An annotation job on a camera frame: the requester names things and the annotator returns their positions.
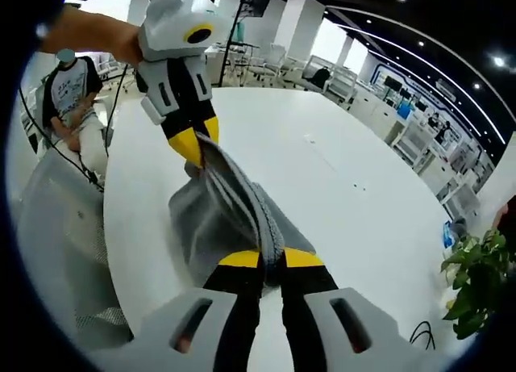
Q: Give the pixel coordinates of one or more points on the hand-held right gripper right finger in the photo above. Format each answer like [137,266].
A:
[306,303]

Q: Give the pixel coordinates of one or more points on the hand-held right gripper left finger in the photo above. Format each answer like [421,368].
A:
[238,307]

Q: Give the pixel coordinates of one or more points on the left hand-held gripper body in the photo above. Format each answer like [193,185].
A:
[169,29]

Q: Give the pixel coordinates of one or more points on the grey towel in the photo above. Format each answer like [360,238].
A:
[217,222]

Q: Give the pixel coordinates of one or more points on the person's left hand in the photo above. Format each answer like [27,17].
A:
[129,45]

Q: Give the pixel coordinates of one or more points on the black light stand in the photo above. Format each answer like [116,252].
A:
[234,37]

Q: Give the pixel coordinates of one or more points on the white table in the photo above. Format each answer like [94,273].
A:
[342,210]

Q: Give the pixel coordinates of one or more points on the black backpack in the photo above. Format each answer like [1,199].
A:
[321,77]

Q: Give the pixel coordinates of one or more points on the white mesh office chair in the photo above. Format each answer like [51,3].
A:
[417,142]
[342,81]

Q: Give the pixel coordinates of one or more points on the blue packet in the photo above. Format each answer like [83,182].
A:
[448,235]

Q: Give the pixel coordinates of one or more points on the grey mesh chair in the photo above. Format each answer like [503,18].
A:
[60,226]

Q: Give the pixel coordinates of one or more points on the green potted plant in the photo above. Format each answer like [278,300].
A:
[475,291]

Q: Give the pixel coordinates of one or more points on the dark grey bag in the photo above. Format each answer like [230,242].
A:
[459,226]

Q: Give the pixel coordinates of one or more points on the row of white cabinets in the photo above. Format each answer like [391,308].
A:
[379,114]

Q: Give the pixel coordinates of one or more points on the blue box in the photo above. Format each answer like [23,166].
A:
[403,111]

